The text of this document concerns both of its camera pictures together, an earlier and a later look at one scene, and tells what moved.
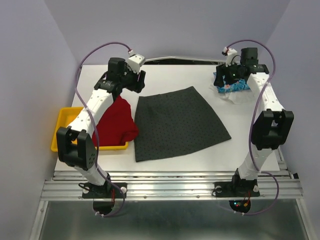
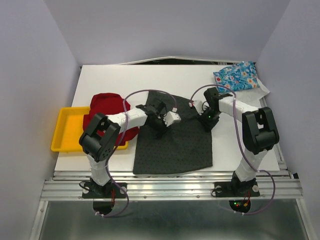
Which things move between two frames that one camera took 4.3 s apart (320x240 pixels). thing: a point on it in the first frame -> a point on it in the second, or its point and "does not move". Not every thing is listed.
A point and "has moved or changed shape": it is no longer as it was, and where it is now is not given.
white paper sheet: [240, 97] does not move
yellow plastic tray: [65, 116] does not move
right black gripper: [221, 70] -> [208, 125]
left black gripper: [138, 86] -> [160, 133]
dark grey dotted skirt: [173, 124] has moved or changed shape
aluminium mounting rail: [174, 185] does not move
